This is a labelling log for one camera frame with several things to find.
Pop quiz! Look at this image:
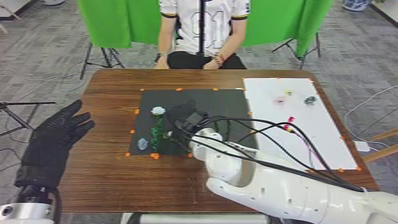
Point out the dark mat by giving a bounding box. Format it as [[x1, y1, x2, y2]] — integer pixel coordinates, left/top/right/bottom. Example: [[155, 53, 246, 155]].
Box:
[[128, 88, 260, 156]]

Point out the white power adapter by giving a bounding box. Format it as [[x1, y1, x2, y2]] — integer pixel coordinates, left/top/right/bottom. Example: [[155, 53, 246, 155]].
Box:
[[352, 140, 374, 153]]

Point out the black tripod stand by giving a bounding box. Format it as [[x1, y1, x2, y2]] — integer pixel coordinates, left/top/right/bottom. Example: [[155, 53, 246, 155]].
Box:
[[79, 42, 128, 81], [271, 31, 326, 71]]

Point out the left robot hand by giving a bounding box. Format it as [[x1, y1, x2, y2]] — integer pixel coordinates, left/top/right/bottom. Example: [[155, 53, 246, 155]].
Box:
[[13, 99, 98, 190]]

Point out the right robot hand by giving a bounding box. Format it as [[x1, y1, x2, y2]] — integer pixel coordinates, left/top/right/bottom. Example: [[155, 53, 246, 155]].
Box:
[[164, 102, 203, 130]]

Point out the white sheet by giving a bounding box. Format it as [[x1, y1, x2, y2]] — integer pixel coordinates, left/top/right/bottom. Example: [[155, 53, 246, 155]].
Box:
[[242, 77, 363, 172]]

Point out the blue and white vase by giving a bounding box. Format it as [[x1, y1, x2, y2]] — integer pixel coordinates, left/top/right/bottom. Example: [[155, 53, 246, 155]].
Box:
[[342, 0, 374, 13]]

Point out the black folding stand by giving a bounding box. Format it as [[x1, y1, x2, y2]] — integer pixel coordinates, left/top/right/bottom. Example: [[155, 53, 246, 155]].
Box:
[[0, 101, 59, 138]]

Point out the white flower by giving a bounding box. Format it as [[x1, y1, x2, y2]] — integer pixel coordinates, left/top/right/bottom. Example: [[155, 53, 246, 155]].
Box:
[[150, 105, 169, 117]]

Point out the green sprig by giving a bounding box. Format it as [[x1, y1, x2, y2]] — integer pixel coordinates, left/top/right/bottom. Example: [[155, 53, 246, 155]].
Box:
[[148, 115, 169, 153]]

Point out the pale blue flower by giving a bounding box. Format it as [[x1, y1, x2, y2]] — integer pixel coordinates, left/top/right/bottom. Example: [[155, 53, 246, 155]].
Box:
[[135, 137, 151, 151]]

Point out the pale grey bar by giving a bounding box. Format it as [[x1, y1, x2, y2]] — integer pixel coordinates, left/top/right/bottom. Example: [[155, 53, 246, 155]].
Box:
[[119, 213, 272, 224]]

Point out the black pole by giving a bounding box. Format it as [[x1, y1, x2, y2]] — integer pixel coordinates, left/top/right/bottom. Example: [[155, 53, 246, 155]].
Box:
[[198, 0, 208, 58]]

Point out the black cable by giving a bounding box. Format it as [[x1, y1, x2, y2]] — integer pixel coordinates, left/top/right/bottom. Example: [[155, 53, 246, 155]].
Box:
[[171, 128, 363, 193], [199, 115, 366, 193]]

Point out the person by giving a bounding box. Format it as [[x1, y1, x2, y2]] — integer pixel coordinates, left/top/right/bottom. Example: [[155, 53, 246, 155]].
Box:
[[153, 0, 253, 71]]

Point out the wooden chair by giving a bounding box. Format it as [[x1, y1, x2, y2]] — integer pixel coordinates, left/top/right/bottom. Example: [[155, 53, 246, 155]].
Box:
[[361, 127, 398, 165]]

